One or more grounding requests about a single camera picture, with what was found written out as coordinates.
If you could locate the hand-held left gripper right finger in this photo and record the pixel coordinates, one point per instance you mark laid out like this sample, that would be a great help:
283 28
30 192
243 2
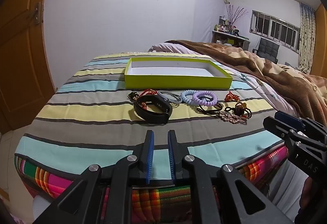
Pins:
170 157

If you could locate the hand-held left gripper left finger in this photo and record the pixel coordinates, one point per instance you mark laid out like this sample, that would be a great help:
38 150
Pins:
150 157

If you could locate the black chair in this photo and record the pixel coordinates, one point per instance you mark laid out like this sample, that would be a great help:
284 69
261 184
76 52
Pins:
268 48

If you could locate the floral curtain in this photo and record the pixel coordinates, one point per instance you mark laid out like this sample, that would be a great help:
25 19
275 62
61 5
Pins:
306 42

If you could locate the barred window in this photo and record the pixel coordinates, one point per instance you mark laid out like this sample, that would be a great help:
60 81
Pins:
276 29

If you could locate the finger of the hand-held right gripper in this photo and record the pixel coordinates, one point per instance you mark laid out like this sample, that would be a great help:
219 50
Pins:
278 124

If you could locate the cluster of small bottles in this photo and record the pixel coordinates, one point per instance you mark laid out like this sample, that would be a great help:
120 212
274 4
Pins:
224 27

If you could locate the orange red knot charm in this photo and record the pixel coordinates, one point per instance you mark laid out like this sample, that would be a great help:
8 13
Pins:
232 96

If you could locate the green cardboard box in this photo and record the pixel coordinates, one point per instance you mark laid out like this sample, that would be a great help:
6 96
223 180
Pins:
178 82

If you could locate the purple flower branches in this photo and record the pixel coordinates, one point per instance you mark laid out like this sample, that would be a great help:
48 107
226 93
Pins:
235 15

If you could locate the metal door latch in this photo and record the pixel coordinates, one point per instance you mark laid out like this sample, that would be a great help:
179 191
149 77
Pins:
37 13

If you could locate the wooden door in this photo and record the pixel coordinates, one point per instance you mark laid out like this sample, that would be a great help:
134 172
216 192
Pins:
20 60

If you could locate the wooden wardrobe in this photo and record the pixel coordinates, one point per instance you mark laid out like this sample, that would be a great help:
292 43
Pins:
320 47

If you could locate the black wristband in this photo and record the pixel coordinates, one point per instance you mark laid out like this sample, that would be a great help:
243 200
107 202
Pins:
155 117

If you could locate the brown plush blanket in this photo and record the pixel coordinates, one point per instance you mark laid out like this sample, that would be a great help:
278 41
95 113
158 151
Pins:
281 78

